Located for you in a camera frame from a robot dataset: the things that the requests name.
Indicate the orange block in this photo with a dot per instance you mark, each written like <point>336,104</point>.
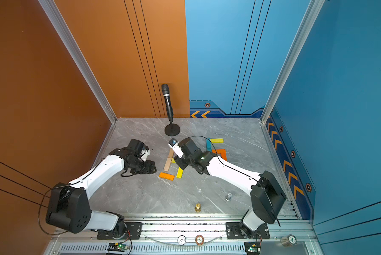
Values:
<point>219,151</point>
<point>224,156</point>
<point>166,176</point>

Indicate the silver cylinder weight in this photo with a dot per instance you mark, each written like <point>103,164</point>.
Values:
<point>228,197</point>

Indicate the green circuit board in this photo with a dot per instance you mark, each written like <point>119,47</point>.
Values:
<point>252,248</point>
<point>115,248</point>

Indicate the copper round disc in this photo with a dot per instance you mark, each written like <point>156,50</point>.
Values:
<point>199,240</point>

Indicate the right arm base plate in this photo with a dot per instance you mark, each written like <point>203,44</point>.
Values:
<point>238,231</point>

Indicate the right green circuit board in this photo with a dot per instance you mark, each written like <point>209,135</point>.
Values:
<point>252,248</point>

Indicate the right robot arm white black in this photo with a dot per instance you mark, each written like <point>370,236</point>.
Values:
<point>267,196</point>

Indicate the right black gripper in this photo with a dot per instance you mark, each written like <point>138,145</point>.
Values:
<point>179,162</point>

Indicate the aluminium front rail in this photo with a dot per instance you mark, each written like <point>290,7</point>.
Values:
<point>167,228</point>

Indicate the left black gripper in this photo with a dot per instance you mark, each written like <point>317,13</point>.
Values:
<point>150,168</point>

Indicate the left green circuit board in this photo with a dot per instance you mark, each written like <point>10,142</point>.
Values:
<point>115,248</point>

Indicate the yellow block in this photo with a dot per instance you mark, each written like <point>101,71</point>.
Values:
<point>179,173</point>
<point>217,140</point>

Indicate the brass cylinder weight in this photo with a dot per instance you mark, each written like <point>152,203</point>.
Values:
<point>198,207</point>

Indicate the teal block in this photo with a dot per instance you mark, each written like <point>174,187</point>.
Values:
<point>208,145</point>

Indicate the white round disc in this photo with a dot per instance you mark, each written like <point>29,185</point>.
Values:
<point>181,240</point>

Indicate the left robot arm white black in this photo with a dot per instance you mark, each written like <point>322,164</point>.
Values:
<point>69,207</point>

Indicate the tan block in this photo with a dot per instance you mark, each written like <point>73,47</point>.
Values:
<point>171,153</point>
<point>167,165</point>

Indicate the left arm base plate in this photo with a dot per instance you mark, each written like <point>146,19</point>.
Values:
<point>123,231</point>

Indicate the black microphone on stand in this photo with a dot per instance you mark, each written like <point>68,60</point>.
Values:
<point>171,129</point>

